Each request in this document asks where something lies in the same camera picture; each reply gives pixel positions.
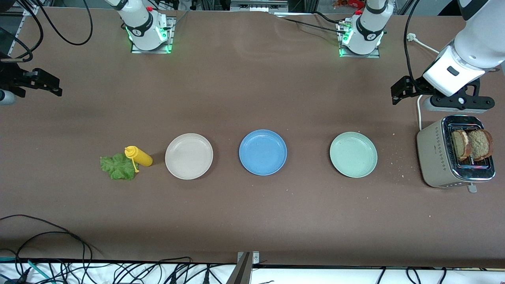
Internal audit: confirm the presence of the blue plate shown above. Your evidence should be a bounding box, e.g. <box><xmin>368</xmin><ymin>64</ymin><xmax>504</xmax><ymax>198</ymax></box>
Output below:
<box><xmin>239</xmin><ymin>130</ymin><xmax>288</xmax><ymax>176</ymax></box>

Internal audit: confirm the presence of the black left camera bracket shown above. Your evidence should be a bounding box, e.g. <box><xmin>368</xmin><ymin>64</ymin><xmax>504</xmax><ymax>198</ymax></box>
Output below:
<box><xmin>430</xmin><ymin>78</ymin><xmax>496</xmax><ymax>115</ymax></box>

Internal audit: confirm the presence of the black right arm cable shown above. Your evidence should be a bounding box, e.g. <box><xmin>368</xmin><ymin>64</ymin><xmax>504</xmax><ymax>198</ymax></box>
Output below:
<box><xmin>37</xmin><ymin>0</ymin><xmax>94</xmax><ymax>46</ymax></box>
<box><xmin>0</xmin><ymin>0</ymin><xmax>45</xmax><ymax>64</ymax></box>

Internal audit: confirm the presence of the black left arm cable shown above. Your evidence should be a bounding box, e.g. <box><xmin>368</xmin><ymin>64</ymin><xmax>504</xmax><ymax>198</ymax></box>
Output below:
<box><xmin>403</xmin><ymin>0</ymin><xmax>425</xmax><ymax>93</ymax></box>

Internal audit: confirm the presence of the beige chrome toaster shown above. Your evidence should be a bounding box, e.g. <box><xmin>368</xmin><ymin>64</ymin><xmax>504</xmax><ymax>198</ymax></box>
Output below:
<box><xmin>416</xmin><ymin>114</ymin><xmax>496</xmax><ymax>194</ymax></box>

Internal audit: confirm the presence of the light green plate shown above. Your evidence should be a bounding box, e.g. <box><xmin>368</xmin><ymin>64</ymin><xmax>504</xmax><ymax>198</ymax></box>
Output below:
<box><xmin>329</xmin><ymin>131</ymin><xmax>378</xmax><ymax>178</ymax></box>

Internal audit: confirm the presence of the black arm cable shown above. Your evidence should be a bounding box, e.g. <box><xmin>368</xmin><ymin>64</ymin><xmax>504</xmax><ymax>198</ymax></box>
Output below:
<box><xmin>0</xmin><ymin>0</ymin><xmax>45</xmax><ymax>64</ymax></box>
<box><xmin>403</xmin><ymin>0</ymin><xmax>425</xmax><ymax>93</ymax></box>
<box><xmin>37</xmin><ymin>0</ymin><xmax>94</xmax><ymax>46</ymax></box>

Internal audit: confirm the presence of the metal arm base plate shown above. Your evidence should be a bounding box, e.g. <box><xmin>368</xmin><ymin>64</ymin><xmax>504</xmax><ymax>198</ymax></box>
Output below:
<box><xmin>131</xmin><ymin>17</ymin><xmax>175</xmax><ymax>54</ymax></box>
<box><xmin>339</xmin><ymin>20</ymin><xmax>381</xmax><ymax>58</ymax></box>

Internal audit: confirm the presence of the aluminium frame rail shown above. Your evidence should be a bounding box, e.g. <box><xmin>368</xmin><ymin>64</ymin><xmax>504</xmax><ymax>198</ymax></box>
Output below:
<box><xmin>0</xmin><ymin>6</ymin><xmax>40</xmax><ymax>58</ymax></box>

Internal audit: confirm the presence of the metal table edge bracket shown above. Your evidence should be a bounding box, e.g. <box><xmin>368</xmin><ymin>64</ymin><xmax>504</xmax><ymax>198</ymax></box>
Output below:
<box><xmin>227</xmin><ymin>251</ymin><xmax>260</xmax><ymax>284</ymax></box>

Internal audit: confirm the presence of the green lettuce leaf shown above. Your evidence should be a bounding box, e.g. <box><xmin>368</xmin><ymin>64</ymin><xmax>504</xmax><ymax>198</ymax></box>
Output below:
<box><xmin>99</xmin><ymin>153</ymin><xmax>139</xmax><ymax>181</ymax></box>

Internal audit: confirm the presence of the aluminium frame profile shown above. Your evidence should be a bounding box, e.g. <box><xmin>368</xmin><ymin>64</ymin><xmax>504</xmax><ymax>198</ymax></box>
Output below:
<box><xmin>231</xmin><ymin>0</ymin><xmax>288</xmax><ymax>12</ymax></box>

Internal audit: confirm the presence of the brown bread slice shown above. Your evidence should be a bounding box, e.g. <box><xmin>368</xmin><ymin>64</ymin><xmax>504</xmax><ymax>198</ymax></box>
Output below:
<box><xmin>468</xmin><ymin>129</ymin><xmax>494</xmax><ymax>161</ymax></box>
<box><xmin>451</xmin><ymin>129</ymin><xmax>473</xmax><ymax>161</ymax></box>

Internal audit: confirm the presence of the white toaster power cable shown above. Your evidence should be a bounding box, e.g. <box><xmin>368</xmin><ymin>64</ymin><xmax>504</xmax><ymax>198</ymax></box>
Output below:
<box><xmin>406</xmin><ymin>33</ymin><xmax>440</xmax><ymax>131</ymax></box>

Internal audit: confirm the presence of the teal cable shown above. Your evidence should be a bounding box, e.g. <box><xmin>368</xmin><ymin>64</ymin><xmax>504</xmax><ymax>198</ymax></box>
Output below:
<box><xmin>0</xmin><ymin>256</ymin><xmax>54</xmax><ymax>284</ymax></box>

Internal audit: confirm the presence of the beige plate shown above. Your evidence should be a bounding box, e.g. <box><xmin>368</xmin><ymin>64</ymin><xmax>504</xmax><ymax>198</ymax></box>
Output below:
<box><xmin>165</xmin><ymin>133</ymin><xmax>214</xmax><ymax>180</ymax></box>

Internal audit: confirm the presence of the yellow squeeze bottle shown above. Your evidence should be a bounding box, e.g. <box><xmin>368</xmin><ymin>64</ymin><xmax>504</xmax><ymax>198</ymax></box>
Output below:
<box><xmin>124</xmin><ymin>146</ymin><xmax>153</xmax><ymax>173</ymax></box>

